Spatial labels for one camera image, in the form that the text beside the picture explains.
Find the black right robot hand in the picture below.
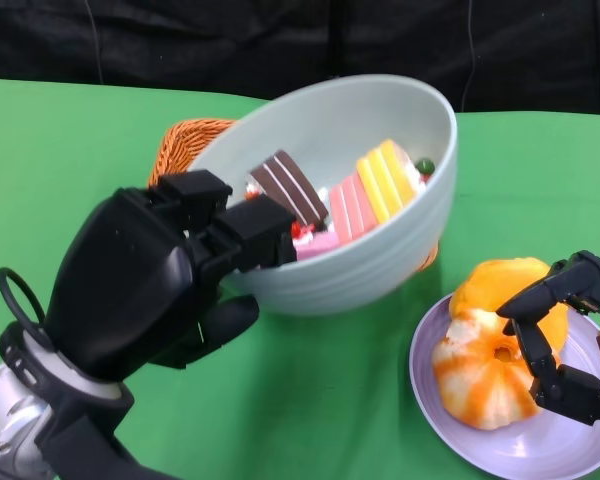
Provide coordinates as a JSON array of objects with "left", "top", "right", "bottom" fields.
[{"left": 495, "top": 249, "right": 600, "bottom": 429}]

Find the pink yellow striped cake slice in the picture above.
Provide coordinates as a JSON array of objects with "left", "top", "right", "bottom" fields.
[{"left": 328, "top": 138, "right": 434, "bottom": 246}]

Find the orange white striped ring bread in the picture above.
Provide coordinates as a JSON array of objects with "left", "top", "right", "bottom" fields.
[{"left": 432, "top": 308, "right": 561, "bottom": 430}]

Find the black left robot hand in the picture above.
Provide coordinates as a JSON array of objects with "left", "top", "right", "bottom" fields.
[{"left": 44, "top": 169, "right": 299, "bottom": 384}]

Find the green tablecloth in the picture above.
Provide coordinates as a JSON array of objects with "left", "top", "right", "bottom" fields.
[{"left": 0, "top": 77, "right": 600, "bottom": 480}]

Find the pale grey-green ceramic bowl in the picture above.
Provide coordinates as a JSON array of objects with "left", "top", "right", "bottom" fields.
[{"left": 182, "top": 73, "right": 459, "bottom": 317}]

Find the orange wicker basket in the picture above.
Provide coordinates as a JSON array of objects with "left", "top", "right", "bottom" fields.
[{"left": 147, "top": 118, "right": 440, "bottom": 273}]

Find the black backdrop curtain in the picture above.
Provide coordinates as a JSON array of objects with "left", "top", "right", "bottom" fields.
[{"left": 0, "top": 0, "right": 600, "bottom": 116}]

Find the white round plate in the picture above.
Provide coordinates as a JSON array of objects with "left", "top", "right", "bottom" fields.
[{"left": 408, "top": 292, "right": 600, "bottom": 480}]

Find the plain golden ring bread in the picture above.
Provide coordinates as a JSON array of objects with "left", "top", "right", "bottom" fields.
[{"left": 448, "top": 257, "right": 571, "bottom": 351}]

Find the chocolate layered cake slice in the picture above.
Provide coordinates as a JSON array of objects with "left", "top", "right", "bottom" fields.
[{"left": 244, "top": 149, "right": 330, "bottom": 229}]

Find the pink cake slice with cherry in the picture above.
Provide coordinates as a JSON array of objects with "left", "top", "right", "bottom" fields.
[{"left": 292, "top": 222, "right": 340, "bottom": 262}]

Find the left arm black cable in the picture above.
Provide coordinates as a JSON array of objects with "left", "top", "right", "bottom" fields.
[{"left": 0, "top": 267, "right": 49, "bottom": 341}]

